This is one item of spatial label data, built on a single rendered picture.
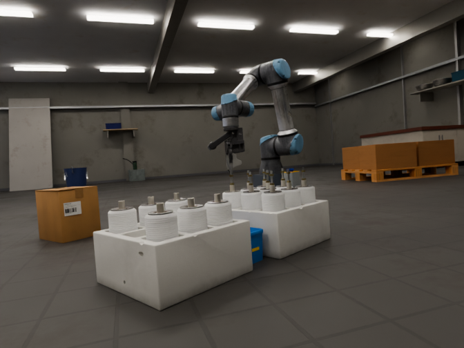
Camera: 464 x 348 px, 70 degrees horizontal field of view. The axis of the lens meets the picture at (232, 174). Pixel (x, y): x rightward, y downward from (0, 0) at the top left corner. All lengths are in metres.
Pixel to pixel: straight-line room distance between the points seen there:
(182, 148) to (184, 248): 11.05
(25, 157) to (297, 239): 10.61
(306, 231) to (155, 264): 0.73
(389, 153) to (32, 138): 9.86
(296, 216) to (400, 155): 3.55
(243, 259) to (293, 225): 0.31
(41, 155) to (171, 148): 4.00
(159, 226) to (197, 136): 11.18
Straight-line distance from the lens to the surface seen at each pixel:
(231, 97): 1.54
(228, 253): 1.12
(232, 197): 1.51
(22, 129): 11.86
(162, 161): 11.88
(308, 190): 1.54
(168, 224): 0.99
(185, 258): 1.00
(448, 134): 7.58
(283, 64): 1.91
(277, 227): 1.31
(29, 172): 11.42
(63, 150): 11.98
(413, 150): 4.95
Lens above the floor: 0.39
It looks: 2 degrees down
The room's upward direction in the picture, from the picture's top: 4 degrees counter-clockwise
